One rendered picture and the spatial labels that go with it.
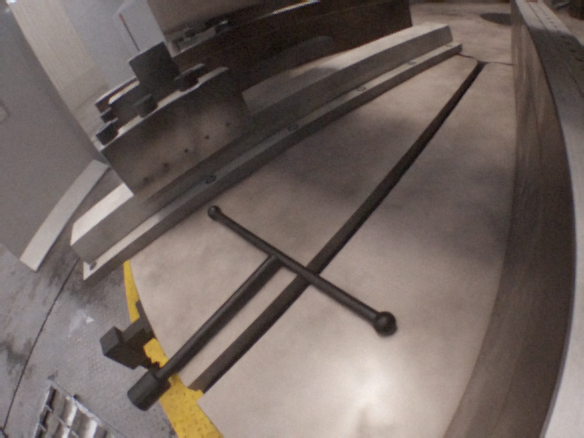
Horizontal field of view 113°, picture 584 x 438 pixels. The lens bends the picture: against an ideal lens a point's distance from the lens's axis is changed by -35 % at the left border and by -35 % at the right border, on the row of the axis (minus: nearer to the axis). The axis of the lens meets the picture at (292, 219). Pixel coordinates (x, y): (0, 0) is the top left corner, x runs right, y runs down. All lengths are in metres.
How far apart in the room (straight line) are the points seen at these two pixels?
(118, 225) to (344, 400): 0.87
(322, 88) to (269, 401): 1.04
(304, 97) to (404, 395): 0.99
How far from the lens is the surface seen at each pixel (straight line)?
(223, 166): 1.05
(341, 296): 0.59
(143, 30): 3.89
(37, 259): 2.76
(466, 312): 0.62
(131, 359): 0.96
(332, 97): 1.21
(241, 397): 0.63
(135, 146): 0.88
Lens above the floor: 0.87
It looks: 44 degrees down
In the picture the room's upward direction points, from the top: 25 degrees counter-clockwise
